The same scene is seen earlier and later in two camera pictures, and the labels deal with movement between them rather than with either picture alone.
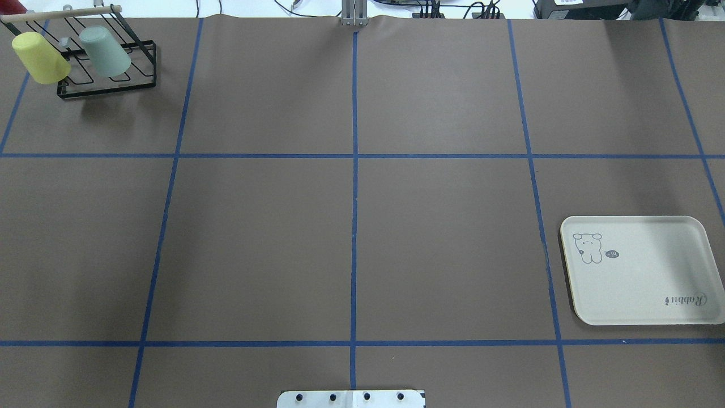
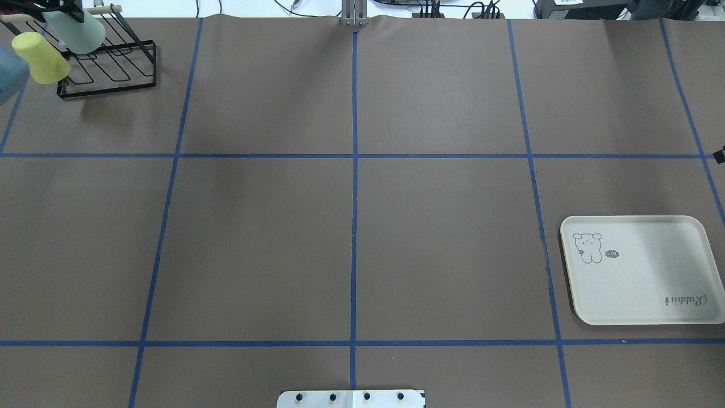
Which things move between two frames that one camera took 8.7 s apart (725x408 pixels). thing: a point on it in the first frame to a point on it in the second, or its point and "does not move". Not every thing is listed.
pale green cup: (108, 56) to (80, 38)
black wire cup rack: (104, 55) does not move
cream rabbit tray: (643, 270) does not move
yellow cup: (44, 64) does not move
